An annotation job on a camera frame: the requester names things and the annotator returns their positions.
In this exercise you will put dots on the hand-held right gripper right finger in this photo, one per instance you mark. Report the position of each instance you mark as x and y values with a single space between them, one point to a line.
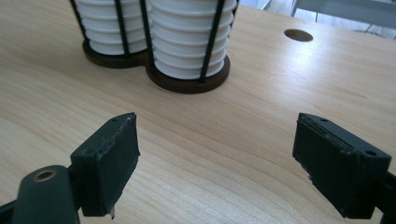
336 161

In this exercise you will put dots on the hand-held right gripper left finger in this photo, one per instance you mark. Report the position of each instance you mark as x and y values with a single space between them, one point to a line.
106 165

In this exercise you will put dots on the grey metal desk frame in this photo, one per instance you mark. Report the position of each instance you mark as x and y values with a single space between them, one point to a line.
342 6

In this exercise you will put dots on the short stack of white cups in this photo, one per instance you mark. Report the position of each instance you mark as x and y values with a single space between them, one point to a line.
102 25

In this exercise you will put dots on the tall stack of white cups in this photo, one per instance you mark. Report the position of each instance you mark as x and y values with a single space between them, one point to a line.
183 37

